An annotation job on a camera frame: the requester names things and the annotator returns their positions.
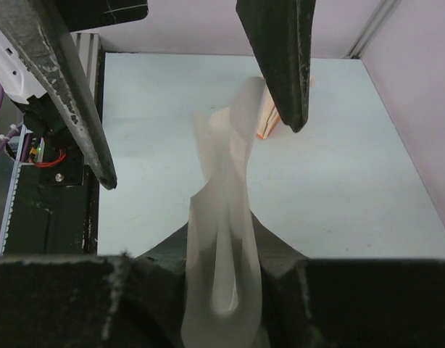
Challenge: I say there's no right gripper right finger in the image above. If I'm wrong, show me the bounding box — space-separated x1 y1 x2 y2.
253 220 445 347

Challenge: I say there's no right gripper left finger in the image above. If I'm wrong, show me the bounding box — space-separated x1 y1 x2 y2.
0 227 187 347

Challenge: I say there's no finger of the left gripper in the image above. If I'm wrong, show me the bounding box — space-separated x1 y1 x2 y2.
0 1 117 190
236 0 316 133

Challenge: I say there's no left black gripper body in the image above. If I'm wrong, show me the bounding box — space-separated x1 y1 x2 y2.
54 0 149 32

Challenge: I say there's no white paper coffee filter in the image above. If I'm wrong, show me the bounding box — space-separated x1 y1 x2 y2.
181 77 265 347

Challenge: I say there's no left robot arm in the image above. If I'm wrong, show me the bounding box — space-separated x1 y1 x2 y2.
0 1 316 190

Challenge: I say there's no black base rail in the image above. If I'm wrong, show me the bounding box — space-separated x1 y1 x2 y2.
4 50 107 257

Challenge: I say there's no left aluminium frame post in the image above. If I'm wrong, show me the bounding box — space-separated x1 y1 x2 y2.
344 0 402 59

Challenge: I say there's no white slotted cable duct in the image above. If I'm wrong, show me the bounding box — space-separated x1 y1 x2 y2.
0 133 31 257

